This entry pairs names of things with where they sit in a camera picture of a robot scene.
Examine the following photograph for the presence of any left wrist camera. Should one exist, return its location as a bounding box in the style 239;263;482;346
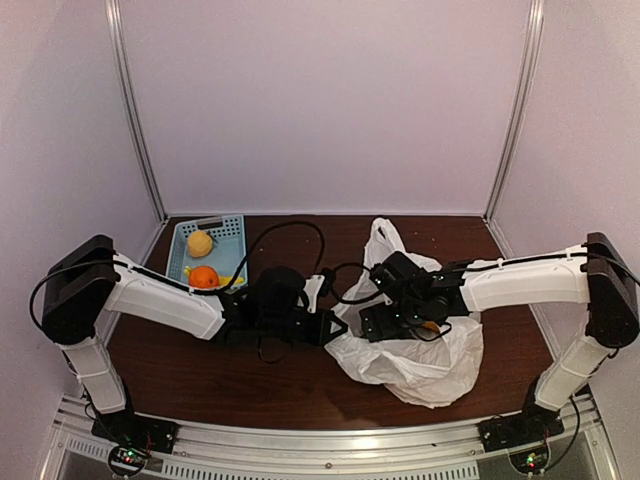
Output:
298;269;335;314

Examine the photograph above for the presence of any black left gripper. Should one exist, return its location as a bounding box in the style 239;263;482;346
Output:
260;307;348;347

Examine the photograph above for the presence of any white plastic bag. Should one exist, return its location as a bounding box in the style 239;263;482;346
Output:
323;215;485;410

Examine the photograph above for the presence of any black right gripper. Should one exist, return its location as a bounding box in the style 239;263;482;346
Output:
360;296;428;343

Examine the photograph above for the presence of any aluminium corner post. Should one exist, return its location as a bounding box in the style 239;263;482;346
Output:
104;0;168;223
483;0;545;224

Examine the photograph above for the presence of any left aluminium corner post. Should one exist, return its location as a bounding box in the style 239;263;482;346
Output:
104;0;168;223

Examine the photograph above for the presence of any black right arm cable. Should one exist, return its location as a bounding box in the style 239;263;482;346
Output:
330;247;640;321

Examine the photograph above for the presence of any peach coloured fruit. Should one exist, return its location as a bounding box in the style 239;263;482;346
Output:
187;230;214;258

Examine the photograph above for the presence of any left circuit board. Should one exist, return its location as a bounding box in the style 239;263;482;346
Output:
107;446;149;477

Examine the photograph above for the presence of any aluminium front rail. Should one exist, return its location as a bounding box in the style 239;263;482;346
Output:
36;394;621;479

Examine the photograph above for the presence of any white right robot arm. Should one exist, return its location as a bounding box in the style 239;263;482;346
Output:
359;232;639;442

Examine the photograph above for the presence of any yellow orange mango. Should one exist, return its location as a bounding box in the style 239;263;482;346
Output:
422;321;441;333

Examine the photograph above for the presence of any right aluminium corner post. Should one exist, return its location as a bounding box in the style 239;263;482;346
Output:
483;0;545;224

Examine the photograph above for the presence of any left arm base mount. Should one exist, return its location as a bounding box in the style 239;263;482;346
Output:
90;389;179;454

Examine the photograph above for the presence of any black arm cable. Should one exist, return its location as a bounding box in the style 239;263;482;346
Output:
330;247;640;321
28;219;326;341

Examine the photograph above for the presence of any right circuit board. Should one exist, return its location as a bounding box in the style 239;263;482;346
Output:
509;446;550;475

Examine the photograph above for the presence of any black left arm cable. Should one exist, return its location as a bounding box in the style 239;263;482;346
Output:
28;219;326;341

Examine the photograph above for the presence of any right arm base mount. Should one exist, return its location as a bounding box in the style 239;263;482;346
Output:
477;387;565;452

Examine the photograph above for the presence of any orange fruit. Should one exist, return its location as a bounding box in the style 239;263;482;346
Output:
186;265;220;289

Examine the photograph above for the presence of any circuit board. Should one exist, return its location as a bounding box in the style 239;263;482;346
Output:
509;446;550;475
107;446;149;477

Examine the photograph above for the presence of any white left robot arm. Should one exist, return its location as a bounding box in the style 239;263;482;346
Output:
32;235;348;444

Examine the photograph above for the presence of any light blue plastic basket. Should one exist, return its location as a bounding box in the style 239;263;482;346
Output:
165;215;248;288

